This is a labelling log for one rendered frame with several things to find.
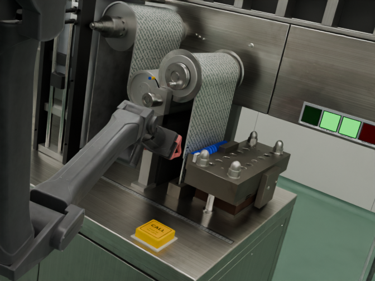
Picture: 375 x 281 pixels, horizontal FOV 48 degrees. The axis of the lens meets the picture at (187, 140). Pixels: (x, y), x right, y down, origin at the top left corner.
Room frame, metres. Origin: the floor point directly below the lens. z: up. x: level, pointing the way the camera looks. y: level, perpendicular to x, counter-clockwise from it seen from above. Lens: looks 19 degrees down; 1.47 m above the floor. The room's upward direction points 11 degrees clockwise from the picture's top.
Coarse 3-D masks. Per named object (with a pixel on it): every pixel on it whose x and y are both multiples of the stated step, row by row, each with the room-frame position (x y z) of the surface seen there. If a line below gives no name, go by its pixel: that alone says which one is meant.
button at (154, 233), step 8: (144, 224) 0.91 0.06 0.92; (152, 224) 0.92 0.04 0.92; (160, 224) 0.93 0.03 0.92; (136, 232) 0.89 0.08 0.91; (144, 232) 0.88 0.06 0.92; (152, 232) 0.88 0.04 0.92; (160, 232) 0.89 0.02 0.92; (168, 232) 0.90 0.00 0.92; (144, 240) 0.87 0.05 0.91; (152, 240) 0.86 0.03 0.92; (160, 240) 0.86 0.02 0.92; (168, 240) 0.89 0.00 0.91
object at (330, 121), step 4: (324, 112) 1.29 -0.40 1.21; (324, 116) 1.29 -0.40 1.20; (328, 116) 1.29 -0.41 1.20; (332, 116) 1.28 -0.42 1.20; (336, 116) 1.27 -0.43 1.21; (324, 120) 1.29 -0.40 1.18; (328, 120) 1.28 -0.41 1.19; (332, 120) 1.28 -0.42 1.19; (336, 120) 1.27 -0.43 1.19; (320, 124) 1.29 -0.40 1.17; (324, 124) 1.29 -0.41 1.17; (328, 124) 1.28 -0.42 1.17; (332, 124) 1.28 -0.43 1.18; (336, 124) 1.27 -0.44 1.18; (328, 128) 1.28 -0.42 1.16; (332, 128) 1.27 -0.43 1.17
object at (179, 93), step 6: (168, 60) 1.20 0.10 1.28; (174, 60) 1.19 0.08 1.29; (180, 60) 1.18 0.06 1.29; (186, 60) 1.17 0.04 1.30; (192, 66) 1.16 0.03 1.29; (162, 72) 1.20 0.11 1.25; (192, 72) 1.16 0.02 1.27; (162, 78) 1.20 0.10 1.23; (192, 78) 1.15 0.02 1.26; (192, 84) 1.15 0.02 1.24; (174, 90) 1.18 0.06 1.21; (180, 90) 1.17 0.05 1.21; (186, 90) 1.16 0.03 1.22; (192, 90) 1.15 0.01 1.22; (180, 96) 1.17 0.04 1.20
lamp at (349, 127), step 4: (344, 120) 1.26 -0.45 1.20; (348, 120) 1.25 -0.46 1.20; (352, 120) 1.25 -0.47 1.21; (344, 124) 1.26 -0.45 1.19; (348, 124) 1.25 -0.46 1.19; (352, 124) 1.25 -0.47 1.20; (356, 124) 1.24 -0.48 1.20; (340, 128) 1.26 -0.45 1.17; (344, 128) 1.26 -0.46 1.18; (348, 128) 1.25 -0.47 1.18; (352, 128) 1.25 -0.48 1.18; (356, 128) 1.24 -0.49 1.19; (340, 132) 1.26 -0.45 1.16; (344, 132) 1.26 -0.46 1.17; (348, 132) 1.25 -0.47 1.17; (352, 132) 1.24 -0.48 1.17; (356, 132) 1.24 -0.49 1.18; (352, 136) 1.24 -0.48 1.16
